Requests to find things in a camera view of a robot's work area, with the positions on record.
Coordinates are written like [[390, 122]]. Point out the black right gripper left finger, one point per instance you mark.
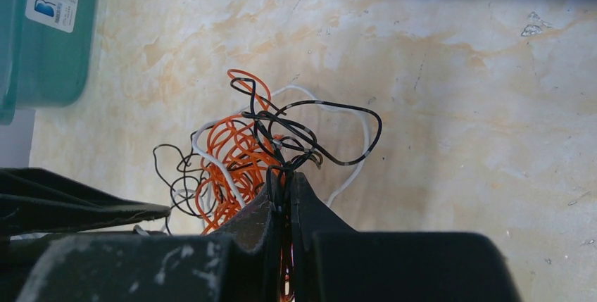
[[238, 262]]

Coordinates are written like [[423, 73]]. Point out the teal plastic basin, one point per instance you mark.
[[45, 53]]

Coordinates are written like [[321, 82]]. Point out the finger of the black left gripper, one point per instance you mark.
[[36, 200]]

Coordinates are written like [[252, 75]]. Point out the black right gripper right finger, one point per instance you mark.
[[334, 262]]

